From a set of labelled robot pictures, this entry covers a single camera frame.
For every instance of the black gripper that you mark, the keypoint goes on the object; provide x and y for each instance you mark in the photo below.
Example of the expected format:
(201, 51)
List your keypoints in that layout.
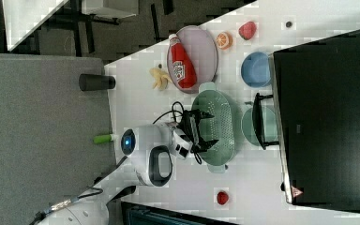
(189, 124)

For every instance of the mint green plastic strainer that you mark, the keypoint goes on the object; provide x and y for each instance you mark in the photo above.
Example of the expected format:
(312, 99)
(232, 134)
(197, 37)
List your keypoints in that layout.
(220, 127)

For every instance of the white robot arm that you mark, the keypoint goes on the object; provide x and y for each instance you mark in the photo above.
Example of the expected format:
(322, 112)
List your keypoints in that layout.
(147, 161)

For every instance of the red plush ketchup bottle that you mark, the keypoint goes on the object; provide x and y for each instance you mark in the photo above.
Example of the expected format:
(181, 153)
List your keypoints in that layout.
(182, 66)

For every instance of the yellow plush banana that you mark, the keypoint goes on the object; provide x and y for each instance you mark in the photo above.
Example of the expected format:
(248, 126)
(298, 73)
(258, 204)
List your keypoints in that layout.
(161, 78)

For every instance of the mint green plastic cup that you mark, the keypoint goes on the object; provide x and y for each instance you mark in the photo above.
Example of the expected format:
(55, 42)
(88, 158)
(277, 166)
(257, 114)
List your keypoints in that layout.
(269, 121)

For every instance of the small red tomato toy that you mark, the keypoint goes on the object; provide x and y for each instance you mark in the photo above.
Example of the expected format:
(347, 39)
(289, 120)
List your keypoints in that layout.
(222, 197)

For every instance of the grey round plate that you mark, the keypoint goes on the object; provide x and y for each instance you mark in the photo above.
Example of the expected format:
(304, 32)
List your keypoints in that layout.
(202, 51)

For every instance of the blue plastic cup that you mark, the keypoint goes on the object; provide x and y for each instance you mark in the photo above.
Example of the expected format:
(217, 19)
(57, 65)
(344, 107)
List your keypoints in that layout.
(255, 70)

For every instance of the orange slice toy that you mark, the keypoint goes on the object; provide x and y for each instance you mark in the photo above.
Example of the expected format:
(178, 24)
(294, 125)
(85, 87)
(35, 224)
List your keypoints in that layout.
(224, 40)

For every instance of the red strawberry toy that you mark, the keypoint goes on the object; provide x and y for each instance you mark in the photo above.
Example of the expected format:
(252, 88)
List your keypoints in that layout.
(247, 30)

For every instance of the black cylinder far corner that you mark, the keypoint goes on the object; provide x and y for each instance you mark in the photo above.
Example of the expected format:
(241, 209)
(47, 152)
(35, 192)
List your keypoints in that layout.
(91, 82)

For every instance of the grey side table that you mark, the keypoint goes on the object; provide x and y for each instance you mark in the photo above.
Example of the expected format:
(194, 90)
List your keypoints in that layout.
(47, 127)

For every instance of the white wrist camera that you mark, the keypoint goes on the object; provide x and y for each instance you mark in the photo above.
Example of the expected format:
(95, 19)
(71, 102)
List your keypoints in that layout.
(181, 143)

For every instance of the green cylinder post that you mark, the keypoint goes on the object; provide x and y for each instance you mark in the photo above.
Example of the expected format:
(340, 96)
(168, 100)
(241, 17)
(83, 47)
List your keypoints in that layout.
(106, 138)

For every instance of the blue metal frame rail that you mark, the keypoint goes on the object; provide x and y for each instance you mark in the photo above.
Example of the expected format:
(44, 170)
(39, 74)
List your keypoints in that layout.
(137, 214)

